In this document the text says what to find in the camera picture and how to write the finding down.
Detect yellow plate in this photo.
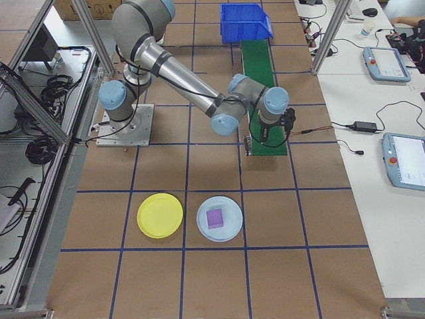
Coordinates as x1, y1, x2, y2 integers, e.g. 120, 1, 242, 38
137, 193, 185, 239

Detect light blue plate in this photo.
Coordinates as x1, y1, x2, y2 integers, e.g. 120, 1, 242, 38
196, 195, 244, 243

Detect black coiled cable bundle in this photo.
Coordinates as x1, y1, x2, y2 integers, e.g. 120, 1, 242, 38
41, 74, 82, 110
25, 138, 59, 165

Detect aluminium V-shaped frame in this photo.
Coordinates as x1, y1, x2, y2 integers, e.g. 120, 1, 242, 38
0, 0, 117, 313

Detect white desk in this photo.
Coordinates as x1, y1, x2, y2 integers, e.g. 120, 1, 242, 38
294, 0, 425, 300

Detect person forearm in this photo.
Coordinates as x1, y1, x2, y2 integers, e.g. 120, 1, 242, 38
391, 16, 425, 29

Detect black hand tool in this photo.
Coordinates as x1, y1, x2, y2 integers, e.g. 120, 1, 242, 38
8, 177, 36, 205

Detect aluminium support post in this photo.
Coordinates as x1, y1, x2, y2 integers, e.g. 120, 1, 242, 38
310, 0, 353, 76

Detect purple foam block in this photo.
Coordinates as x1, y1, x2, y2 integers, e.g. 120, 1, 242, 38
206, 209, 224, 230

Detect black power brick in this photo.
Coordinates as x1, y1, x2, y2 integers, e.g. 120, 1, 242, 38
345, 121, 383, 134

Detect red conveyor wire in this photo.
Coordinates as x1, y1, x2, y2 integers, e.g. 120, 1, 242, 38
287, 126, 333, 137

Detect black handheld controller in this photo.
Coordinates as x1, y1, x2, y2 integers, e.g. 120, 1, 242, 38
386, 28, 425, 72

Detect black cable with plug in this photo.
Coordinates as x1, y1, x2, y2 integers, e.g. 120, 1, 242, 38
335, 138, 365, 156

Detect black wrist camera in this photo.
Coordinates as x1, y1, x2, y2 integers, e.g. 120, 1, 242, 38
282, 108, 297, 134

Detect grey blue teach pendant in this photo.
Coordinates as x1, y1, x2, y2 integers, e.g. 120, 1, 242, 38
381, 132, 425, 192
363, 46, 412, 82

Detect brown cardboard box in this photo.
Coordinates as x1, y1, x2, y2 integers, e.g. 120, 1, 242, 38
52, 0, 124, 21

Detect blue plastic storage bin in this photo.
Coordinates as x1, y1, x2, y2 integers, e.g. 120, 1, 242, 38
219, 3, 275, 45

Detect green conveyor belt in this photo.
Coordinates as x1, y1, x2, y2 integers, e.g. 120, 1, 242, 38
238, 39, 289, 158

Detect black power brick cable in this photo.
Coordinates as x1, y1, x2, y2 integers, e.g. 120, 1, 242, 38
331, 101, 425, 134

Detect black electronics box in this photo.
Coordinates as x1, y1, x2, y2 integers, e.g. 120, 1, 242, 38
21, 25, 59, 70

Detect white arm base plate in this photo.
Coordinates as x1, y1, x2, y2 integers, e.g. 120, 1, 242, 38
96, 104, 155, 147

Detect red black clip wires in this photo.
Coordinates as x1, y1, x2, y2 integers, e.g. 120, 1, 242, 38
300, 16, 333, 57

